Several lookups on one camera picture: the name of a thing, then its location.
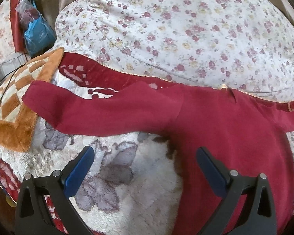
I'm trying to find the dark red garment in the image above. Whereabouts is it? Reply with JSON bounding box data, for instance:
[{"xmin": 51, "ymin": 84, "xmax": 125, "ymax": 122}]
[{"xmin": 22, "ymin": 81, "xmax": 294, "ymax": 234}]

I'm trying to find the orange checkered plush cushion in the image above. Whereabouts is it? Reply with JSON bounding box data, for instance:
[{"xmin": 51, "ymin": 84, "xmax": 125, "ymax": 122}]
[{"xmin": 0, "ymin": 48, "xmax": 64, "ymax": 152}]

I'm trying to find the red white plush blanket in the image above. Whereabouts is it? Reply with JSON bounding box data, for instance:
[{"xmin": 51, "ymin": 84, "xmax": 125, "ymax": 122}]
[{"xmin": 0, "ymin": 52, "xmax": 294, "ymax": 234}]

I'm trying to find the floral white quilt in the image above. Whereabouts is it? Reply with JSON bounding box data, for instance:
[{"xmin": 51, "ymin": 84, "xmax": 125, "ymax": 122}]
[{"xmin": 55, "ymin": 0, "xmax": 294, "ymax": 101}]

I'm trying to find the blue plastic bag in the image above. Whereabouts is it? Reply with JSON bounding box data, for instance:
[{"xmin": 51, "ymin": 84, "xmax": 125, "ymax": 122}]
[{"xmin": 23, "ymin": 16, "xmax": 56, "ymax": 57}]

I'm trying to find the red wooden headboard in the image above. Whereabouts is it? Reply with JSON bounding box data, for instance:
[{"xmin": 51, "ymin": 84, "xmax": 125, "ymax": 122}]
[{"xmin": 10, "ymin": 0, "xmax": 24, "ymax": 52}]

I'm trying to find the clear plastic bag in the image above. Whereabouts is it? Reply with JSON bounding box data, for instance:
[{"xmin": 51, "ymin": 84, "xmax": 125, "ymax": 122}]
[{"xmin": 15, "ymin": 0, "xmax": 41, "ymax": 30}]

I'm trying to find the black cable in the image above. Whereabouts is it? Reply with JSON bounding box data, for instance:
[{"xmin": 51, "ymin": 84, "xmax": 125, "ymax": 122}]
[{"xmin": 0, "ymin": 62, "xmax": 27, "ymax": 125}]

